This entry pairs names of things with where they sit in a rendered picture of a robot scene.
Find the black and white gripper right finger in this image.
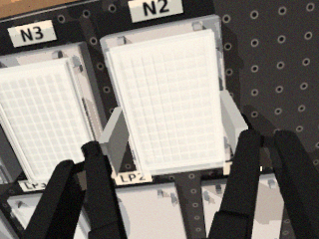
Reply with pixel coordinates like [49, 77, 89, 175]
[207, 90, 319, 239]

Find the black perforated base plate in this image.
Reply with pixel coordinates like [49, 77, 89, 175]
[0, 0, 319, 239]

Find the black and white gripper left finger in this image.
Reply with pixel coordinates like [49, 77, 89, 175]
[21, 107, 130, 239]

